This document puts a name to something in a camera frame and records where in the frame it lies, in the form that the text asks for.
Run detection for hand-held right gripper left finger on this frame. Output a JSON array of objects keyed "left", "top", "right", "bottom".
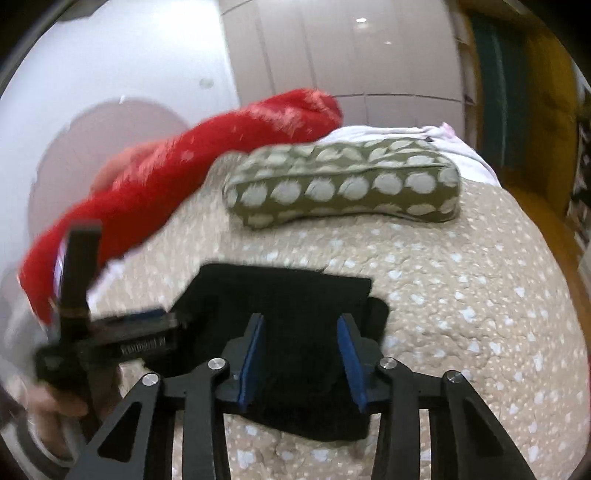
[{"left": 69, "top": 313, "right": 266, "bottom": 480}]

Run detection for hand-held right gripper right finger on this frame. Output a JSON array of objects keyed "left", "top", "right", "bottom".
[{"left": 336, "top": 314, "right": 539, "bottom": 480}]

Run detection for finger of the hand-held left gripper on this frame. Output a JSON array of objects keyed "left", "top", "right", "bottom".
[{"left": 88, "top": 310, "right": 184, "bottom": 341}]

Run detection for black pants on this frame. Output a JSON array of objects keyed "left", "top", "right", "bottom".
[{"left": 145, "top": 263, "right": 389, "bottom": 442}]

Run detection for person's left hand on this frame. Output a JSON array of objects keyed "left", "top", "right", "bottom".
[{"left": 25, "top": 382, "right": 90, "bottom": 446}]

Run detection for beige spotted bedspread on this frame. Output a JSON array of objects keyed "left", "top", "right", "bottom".
[{"left": 88, "top": 152, "right": 583, "bottom": 480}]

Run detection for red fluffy blanket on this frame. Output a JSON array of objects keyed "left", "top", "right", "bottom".
[{"left": 18, "top": 89, "right": 344, "bottom": 325}]

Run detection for green white-dotted pillow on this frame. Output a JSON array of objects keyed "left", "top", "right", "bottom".
[{"left": 222, "top": 137, "right": 462, "bottom": 230}]

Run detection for pale pink headboard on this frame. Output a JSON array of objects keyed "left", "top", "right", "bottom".
[{"left": 28, "top": 97, "right": 191, "bottom": 241}]

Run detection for white pink folded cloth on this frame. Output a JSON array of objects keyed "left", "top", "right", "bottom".
[{"left": 318, "top": 122, "right": 502, "bottom": 188}]

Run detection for teal door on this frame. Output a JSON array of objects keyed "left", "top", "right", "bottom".
[{"left": 468, "top": 14, "right": 533, "bottom": 177}]

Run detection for white wardrobe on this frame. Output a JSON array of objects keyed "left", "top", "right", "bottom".
[{"left": 219, "top": 0, "right": 468, "bottom": 112}]

